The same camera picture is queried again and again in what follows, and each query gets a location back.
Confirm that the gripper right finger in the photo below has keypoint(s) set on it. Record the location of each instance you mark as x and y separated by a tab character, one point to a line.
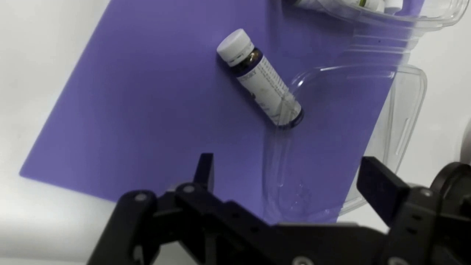
415	221

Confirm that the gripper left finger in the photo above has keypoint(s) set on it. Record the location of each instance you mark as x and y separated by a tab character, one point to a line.
140	228

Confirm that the clear container lid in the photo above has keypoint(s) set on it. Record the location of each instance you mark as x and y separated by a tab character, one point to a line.
408	110

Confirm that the clear plastic container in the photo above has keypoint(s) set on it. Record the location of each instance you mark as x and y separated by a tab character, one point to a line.
412	95

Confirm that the purple mat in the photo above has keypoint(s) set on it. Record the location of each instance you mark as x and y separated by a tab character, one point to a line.
147	110

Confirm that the small brown bottle white cap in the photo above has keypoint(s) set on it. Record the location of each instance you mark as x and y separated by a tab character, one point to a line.
257	79

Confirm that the small bottle green label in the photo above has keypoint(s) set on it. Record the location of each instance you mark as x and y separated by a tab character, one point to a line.
364	3

